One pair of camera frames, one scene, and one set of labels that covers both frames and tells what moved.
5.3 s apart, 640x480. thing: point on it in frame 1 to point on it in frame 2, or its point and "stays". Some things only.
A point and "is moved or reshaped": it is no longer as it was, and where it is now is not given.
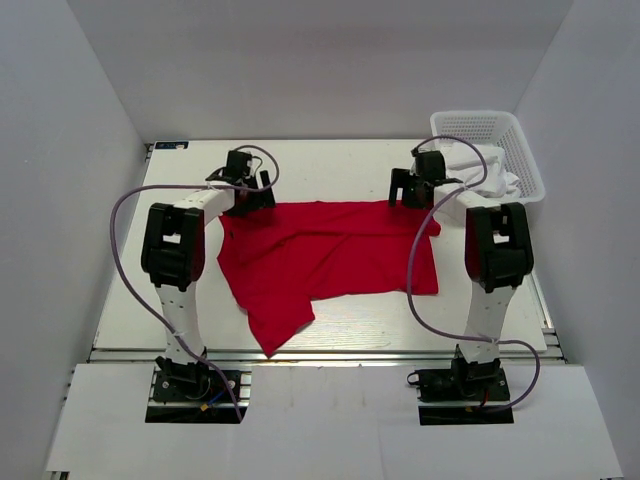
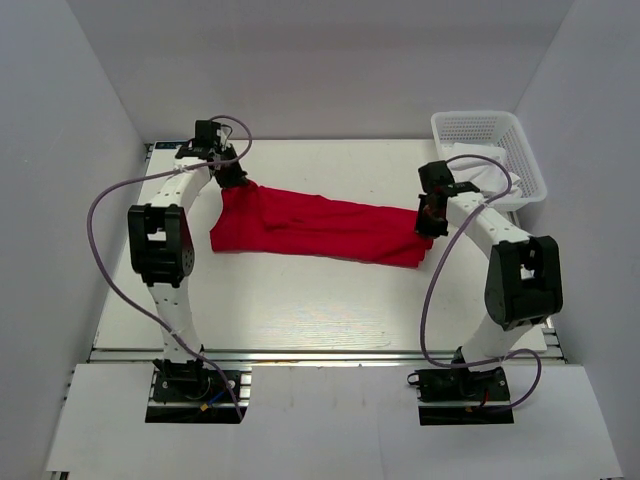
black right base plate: x=466 y=394 stays
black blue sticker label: x=170 y=145 stays
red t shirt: x=280 y=259 is moved or reshaped
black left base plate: x=195 y=396 stays
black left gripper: x=263 y=198 to x=235 y=178
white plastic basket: x=498 y=128 stays
